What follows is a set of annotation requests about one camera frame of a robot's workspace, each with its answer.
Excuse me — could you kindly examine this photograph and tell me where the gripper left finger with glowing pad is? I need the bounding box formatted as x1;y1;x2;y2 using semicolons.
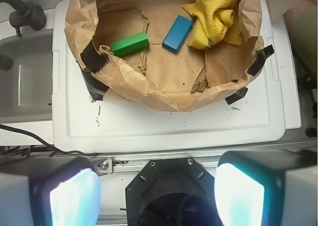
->
0;156;101;226

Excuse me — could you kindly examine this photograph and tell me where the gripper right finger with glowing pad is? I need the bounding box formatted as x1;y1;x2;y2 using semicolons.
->
214;150;318;226

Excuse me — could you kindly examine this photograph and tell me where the blue rectangular block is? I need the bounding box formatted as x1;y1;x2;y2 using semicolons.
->
162;15;193;53

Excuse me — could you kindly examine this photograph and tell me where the green rectangular block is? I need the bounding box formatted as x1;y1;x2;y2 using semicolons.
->
110;31;150;57

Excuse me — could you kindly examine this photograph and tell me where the white plastic tray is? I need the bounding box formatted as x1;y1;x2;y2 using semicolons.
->
51;0;286;154

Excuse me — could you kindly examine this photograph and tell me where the black tape strip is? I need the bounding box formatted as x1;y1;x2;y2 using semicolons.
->
247;45;274;76
80;40;110;101
225;87;248;105

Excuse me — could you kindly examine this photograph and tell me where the grey sink basin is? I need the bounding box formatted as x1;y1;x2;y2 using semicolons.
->
0;29;53;124

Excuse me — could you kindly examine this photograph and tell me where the yellow sponge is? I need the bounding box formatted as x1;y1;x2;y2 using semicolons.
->
187;18;211;50

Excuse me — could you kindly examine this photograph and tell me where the crumpled brown paper bag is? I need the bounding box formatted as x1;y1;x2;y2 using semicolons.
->
65;0;264;112

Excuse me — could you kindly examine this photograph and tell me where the black faucet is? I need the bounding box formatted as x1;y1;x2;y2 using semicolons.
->
0;0;47;37

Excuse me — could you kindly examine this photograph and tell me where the yellow microfiber cloth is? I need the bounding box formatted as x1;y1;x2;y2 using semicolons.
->
181;0;242;46

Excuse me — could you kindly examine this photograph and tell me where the black cable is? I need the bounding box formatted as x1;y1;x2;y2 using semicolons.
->
0;123;97;157

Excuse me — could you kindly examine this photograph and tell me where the aluminium frame rail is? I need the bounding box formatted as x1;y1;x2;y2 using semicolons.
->
90;149;225;175

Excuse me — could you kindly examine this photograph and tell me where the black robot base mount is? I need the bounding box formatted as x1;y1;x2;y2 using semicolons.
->
125;158;223;226

